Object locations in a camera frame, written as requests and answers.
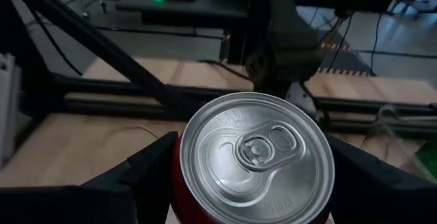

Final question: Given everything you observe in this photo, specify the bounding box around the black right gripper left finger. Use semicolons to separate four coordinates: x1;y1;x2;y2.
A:
0;130;181;224

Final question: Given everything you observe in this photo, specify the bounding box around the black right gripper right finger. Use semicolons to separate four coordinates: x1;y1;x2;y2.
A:
326;133;437;224

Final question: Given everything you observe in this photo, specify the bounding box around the green Sprite soda can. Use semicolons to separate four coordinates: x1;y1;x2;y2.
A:
414;138;437;180

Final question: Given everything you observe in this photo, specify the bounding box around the red Fanta soda can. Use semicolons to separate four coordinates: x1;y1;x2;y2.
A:
169;92;336;224

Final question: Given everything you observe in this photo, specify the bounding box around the clear plastic bin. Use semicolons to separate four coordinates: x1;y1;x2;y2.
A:
371;104;437;187

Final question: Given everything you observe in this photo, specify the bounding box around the silver aluminium extrusion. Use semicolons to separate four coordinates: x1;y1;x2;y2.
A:
0;52;17;160

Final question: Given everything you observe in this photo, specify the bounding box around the dark grey desk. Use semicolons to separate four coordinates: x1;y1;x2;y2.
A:
115;0;420;29

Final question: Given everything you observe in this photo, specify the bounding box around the orange black striped cable ramp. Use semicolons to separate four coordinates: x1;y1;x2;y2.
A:
317;41;376;79

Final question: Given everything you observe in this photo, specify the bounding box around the black aluminium table frame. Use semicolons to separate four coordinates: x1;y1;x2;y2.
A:
0;0;437;170

